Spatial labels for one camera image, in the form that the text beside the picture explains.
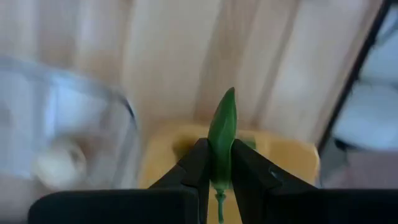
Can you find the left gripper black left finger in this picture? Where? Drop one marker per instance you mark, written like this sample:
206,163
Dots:
174,202

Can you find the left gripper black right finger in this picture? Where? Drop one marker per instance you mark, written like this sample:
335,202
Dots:
280,202

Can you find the stubby green pepper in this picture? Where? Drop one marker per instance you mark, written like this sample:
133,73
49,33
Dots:
249,143

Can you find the green chili pepper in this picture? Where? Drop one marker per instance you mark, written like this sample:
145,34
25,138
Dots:
222,140

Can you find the yellow plastic basket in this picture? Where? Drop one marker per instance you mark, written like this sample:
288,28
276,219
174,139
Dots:
280,155

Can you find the cream garlic bulb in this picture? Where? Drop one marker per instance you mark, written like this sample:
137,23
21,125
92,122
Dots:
59,165

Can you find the white crumpled bulb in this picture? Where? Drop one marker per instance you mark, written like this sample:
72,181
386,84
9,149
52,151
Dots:
74,105

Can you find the large clear plastic bin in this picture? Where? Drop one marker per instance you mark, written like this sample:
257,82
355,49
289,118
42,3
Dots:
31,93

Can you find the black aluminium table frame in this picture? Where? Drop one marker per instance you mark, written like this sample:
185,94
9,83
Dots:
351,84

